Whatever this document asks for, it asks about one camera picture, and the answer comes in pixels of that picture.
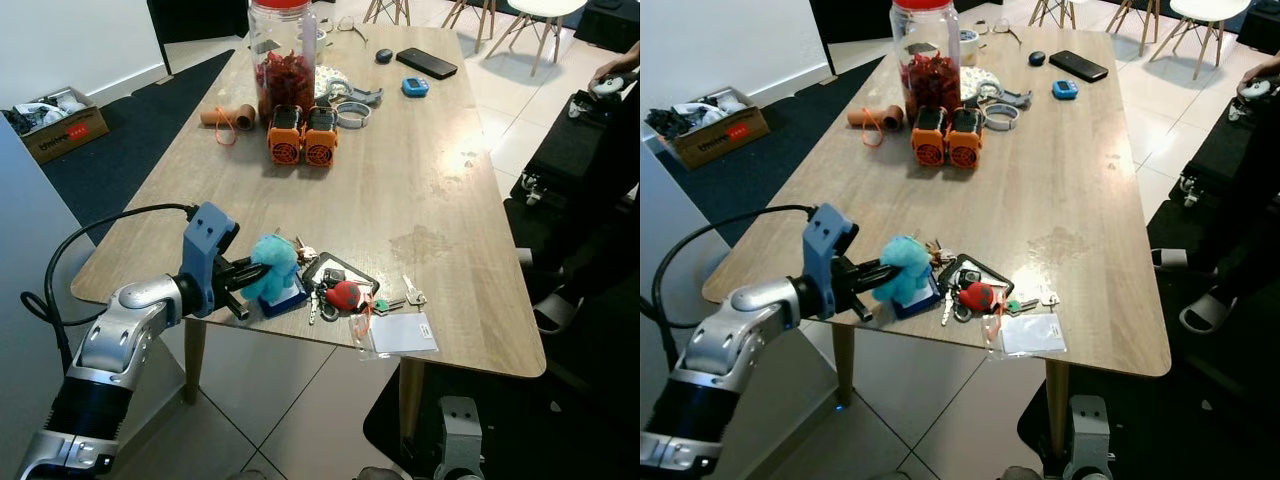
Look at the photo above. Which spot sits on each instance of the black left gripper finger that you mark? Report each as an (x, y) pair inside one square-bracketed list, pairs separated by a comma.
[(238, 308), (878, 274), (252, 273), (860, 310)]

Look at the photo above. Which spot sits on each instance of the grey hand controller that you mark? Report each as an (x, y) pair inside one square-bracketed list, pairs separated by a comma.
[(605, 90), (1255, 92)]

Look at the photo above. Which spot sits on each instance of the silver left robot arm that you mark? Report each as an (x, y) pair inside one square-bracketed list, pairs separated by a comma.
[(120, 330), (745, 330)]

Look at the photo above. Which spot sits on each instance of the keys with green cap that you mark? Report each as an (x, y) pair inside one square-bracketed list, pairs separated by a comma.
[(412, 295), (1048, 298)]

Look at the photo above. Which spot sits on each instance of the person's hand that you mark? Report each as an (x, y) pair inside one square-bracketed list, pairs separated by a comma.
[(620, 68), (1265, 72)]

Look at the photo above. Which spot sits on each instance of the blue card holder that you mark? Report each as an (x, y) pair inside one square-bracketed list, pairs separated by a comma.
[(920, 310), (290, 308)]

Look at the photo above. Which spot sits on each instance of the brass key bunch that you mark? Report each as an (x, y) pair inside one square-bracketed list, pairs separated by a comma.
[(937, 252), (303, 250)]

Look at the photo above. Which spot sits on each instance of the wooden table leg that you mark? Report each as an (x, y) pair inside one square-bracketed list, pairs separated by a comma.
[(195, 360), (1057, 400), (844, 365), (411, 395)]

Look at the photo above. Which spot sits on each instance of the silver key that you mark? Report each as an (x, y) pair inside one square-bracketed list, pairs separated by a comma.
[(946, 312), (313, 310)]

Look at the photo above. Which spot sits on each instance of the black card holder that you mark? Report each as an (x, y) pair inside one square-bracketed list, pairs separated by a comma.
[(350, 268), (985, 270)]

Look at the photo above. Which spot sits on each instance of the dark blue rug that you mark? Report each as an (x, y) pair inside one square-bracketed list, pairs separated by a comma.
[(130, 150), (770, 170)]

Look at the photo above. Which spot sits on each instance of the clear plastic badge holder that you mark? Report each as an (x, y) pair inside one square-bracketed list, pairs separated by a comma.
[(1032, 335), (402, 335)]

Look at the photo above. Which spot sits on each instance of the cardboard box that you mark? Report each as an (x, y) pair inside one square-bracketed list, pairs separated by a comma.
[(725, 140), (70, 135)]

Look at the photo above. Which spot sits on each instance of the clear jar red lid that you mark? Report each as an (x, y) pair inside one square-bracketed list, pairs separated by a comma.
[(927, 70), (283, 70)]

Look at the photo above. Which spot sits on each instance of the white crumpled cloth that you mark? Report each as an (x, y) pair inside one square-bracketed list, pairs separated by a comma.
[(330, 80), (978, 82)]

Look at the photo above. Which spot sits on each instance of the grey metal tool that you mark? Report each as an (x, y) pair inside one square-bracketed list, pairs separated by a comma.
[(368, 97), (1018, 99)]

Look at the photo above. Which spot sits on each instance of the small blue device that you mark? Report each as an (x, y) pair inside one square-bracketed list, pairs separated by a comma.
[(1065, 90), (415, 87)]

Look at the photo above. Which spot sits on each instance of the person in dark clothes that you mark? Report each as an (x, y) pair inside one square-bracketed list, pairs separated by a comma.
[(1250, 200), (610, 200)]

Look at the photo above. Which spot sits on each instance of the black smartphone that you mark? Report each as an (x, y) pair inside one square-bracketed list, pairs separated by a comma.
[(1078, 66), (427, 64)]

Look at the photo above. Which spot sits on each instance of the white chair wooden legs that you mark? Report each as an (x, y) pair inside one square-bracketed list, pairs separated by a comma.
[(550, 6), (1060, 8), (487, 18), (398, 8), (1148, 20), (1210, 6)]

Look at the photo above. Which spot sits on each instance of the black equipment case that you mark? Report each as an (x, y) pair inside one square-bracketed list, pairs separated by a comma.
[(565, 150), (1220, 155)]

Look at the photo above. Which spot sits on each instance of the black floor mat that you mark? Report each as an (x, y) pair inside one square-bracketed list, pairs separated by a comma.
[(560, 420), (1200, 420)]

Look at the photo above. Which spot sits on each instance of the black luggage case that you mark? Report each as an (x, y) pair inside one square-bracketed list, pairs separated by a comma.
[(610, 22), (1260, 25)]

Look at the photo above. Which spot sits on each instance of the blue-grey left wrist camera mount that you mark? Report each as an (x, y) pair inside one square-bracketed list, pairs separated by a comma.
[(825, 240), (205, 240)]

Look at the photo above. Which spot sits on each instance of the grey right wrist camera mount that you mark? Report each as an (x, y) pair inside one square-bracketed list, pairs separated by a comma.
[(462, 430), (1090, 430)]

